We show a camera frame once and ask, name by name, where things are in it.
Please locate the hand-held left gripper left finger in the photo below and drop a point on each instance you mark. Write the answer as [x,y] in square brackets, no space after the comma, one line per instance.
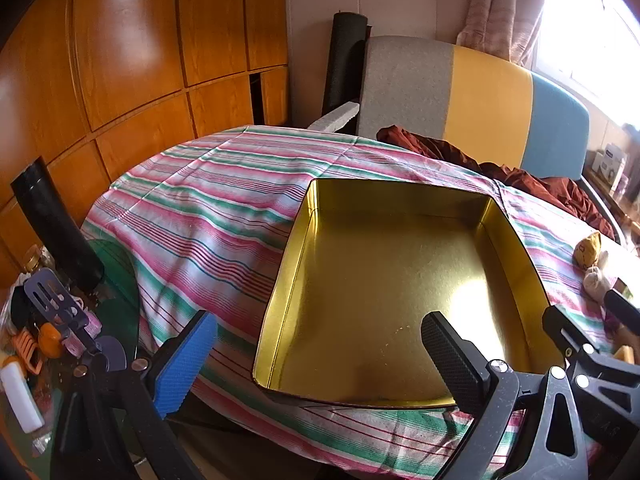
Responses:
[186,360]

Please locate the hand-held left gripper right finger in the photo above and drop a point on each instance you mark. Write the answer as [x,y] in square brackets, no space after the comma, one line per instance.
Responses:
[450,355]

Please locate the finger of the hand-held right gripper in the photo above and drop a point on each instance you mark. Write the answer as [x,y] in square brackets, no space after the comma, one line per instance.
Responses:
[622,310]
[565,332]

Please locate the white tissue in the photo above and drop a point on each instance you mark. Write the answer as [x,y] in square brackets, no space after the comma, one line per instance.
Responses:
[597,282]

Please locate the yellow snack packet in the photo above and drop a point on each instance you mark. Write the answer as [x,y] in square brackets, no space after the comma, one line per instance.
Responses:
[586,251]

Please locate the gold tin box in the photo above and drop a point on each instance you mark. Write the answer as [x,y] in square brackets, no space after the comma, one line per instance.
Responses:
[400,285]

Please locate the green glass table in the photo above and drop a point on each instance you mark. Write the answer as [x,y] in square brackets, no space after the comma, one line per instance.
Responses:
[117,290]

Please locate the wooden side table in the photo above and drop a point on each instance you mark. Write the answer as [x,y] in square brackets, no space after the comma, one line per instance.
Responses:
[627,210]

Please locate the small purple bottle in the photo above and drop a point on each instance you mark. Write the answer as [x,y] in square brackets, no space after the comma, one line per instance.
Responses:
[621,183]

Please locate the orange round item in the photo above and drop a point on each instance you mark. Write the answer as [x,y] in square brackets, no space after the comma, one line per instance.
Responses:
[50,340]

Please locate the white carton box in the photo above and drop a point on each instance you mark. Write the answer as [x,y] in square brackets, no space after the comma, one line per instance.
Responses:
[611,162]

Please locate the striped bed sheet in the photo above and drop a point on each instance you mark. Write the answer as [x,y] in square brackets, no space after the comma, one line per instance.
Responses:
[200,210]

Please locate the dark slotted utensil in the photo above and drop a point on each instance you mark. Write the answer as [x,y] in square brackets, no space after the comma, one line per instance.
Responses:
[45,292]

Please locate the orange hair clip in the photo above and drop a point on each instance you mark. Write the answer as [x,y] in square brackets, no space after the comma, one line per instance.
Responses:
[26,355]

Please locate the white tube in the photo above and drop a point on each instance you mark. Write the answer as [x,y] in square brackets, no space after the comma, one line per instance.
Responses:
[20,397]

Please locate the glass jar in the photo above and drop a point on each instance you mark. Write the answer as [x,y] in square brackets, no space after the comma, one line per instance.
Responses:
[36,257]

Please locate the dark red blanket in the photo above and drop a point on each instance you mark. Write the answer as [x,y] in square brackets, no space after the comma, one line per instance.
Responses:
[440,147]

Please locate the grey yellow blue headboard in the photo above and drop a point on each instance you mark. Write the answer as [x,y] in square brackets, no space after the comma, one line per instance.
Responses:
[490,95]

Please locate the white foam piece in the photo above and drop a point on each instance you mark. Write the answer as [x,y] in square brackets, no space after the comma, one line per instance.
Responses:
[335,117]

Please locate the window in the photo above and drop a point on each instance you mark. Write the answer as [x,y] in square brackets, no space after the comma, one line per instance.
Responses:
[585,20]

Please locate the black rolled mat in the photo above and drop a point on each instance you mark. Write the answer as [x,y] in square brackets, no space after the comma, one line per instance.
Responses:
[342,60]

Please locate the wooden wardrobe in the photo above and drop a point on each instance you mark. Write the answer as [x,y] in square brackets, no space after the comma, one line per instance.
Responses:
[125,45]

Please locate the beige curtain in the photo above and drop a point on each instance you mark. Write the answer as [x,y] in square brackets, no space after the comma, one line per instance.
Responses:
[500,5]

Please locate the grey bed rail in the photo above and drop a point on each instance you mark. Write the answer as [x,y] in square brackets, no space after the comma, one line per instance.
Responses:
[602,207]

